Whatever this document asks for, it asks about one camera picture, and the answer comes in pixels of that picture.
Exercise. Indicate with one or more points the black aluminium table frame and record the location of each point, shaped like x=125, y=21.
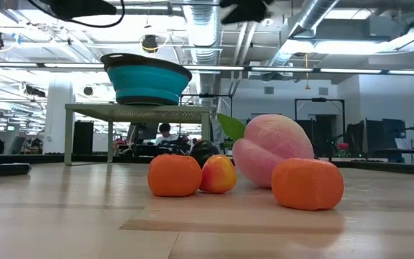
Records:
x=390, y=167

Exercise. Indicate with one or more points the dark background monitors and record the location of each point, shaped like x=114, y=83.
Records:
x=376, y=135

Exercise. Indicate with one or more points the pale green perforated metal shelf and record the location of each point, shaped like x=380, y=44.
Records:
x=138, y=113

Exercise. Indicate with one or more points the dark purple plum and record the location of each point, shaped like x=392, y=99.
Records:
x=203, y=150

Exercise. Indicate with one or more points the large pink peach green leaf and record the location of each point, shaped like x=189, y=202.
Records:
x=271, y=144

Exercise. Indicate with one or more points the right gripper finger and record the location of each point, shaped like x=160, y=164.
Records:
x=244, y=11

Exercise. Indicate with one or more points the orange tangerine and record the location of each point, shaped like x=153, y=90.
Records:
x=174, y=176
x=307, y=185

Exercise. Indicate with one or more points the silver spiral air duct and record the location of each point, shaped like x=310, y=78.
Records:
x=202, y=36
x=311, y=14

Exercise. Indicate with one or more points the person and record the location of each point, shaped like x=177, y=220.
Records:
x=165, y=136

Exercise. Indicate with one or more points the white column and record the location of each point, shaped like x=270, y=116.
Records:
x=59, y=115

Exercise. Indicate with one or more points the black cabinet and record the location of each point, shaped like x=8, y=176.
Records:
x=83, y=137

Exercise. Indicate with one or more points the orange yellow pear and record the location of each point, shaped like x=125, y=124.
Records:
x=219, y=176

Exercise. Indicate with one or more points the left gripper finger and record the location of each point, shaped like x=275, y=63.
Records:
x=101, y=10

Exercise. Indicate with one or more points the black metal frame stand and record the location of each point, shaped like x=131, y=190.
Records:
x=319, y=100

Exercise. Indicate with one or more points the blue collapsible bowl grey rim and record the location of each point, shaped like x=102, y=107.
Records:
x=146, y=81

